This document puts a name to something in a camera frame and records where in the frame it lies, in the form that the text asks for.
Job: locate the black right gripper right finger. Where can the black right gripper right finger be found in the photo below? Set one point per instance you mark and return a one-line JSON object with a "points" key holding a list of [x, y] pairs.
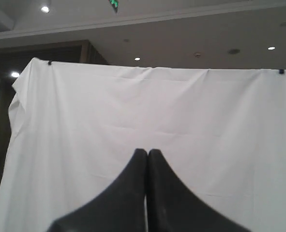
{"points": [[172, 207]]}

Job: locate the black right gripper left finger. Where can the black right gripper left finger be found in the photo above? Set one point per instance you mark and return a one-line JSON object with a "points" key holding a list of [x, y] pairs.
{"points": [[119, 208]]}

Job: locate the white backdrop cloth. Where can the white backdrop cloth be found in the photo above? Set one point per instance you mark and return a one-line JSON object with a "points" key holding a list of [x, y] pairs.
{"points": [[76, 126]]}

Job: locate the right blue cloth clip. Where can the right blue cloth clip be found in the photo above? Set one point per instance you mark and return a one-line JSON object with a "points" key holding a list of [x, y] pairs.
{"points": [[281, 71]]}

